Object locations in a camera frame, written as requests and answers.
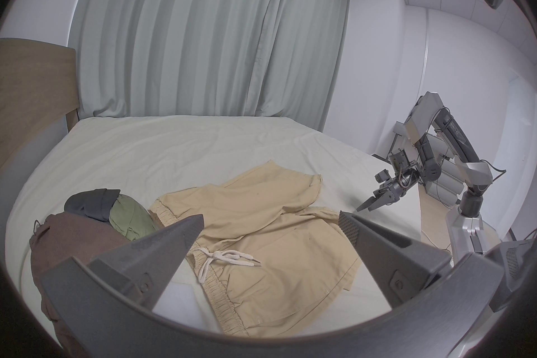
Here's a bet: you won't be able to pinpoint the bed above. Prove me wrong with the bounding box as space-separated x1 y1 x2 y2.
0 38 425 340

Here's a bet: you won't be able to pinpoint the black garment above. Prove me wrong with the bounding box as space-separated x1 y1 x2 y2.
64 189 122 223

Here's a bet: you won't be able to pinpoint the green garment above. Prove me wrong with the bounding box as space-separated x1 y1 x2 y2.
109 197 159 242

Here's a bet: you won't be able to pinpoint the brown garment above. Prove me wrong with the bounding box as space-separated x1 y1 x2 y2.
29 211 133 353

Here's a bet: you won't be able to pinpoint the black cable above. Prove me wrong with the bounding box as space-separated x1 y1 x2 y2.
421 230 452 255

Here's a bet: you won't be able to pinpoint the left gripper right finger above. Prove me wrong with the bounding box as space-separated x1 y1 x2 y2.
338 211 454 311

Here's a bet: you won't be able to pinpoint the beige shorts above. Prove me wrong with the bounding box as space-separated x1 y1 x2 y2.
149 161 361 338

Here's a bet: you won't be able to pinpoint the white garment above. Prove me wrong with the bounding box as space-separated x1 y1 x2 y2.
153 280 222 334

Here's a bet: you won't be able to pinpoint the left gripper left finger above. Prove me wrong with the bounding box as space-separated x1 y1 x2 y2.
88 215 205 309

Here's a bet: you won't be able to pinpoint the pale grey-green curtain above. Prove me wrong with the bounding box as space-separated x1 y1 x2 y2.
69 0 294 119
248 0 351 133

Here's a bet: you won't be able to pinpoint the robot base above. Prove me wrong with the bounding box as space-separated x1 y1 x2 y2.
426 134 537 313

